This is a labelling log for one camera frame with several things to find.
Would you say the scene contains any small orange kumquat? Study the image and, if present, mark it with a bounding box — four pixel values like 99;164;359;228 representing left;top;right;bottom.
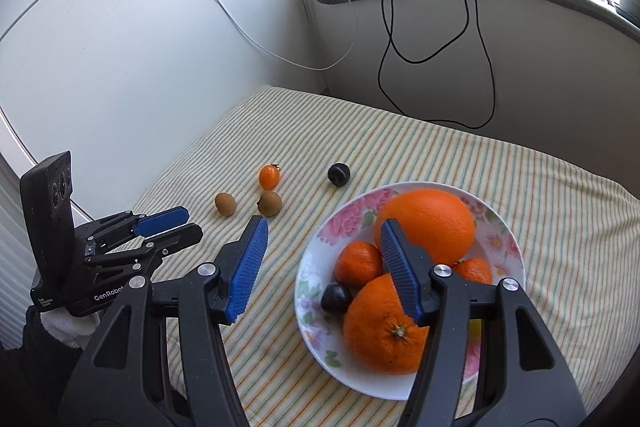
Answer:
258;164;282;190

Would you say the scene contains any large round orange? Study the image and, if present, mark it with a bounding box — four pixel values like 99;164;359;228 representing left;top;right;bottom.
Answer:
342;272;436;375

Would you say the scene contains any brown kiwi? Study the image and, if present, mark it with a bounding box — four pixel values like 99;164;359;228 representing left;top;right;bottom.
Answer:
215;192;237;218
257;190;283;217

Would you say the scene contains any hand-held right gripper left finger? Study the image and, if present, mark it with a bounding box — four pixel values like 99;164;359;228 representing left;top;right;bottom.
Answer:
60;215;269;427

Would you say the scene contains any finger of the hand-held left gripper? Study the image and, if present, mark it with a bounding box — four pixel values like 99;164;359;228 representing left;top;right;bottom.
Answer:
75;206;191;253
85;223;204;279

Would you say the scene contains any small tangerine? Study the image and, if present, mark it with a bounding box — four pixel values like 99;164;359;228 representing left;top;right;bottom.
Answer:
452;258;494;285
334;241;385;285

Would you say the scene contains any white floral bowl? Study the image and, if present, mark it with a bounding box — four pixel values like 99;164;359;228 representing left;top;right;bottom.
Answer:
295;181;526;400

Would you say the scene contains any person's left forearm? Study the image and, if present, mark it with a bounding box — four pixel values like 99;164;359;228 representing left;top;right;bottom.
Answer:
0;304;108;427

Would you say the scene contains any large oval orange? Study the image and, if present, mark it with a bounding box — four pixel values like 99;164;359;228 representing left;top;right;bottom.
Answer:
374;188;476;265

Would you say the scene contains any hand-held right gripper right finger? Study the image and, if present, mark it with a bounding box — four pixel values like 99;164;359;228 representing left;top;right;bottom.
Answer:
380;218;588;427

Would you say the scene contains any striped tablecloth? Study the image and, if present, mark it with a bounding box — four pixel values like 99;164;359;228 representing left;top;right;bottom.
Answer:
107;86;640;427

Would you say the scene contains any dark plum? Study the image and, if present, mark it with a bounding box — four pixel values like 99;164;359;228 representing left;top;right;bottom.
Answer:
320;283;352;315
327;163;352;188

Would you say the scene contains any black cable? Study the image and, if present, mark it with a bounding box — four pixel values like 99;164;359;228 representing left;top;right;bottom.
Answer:
377;0;497;130

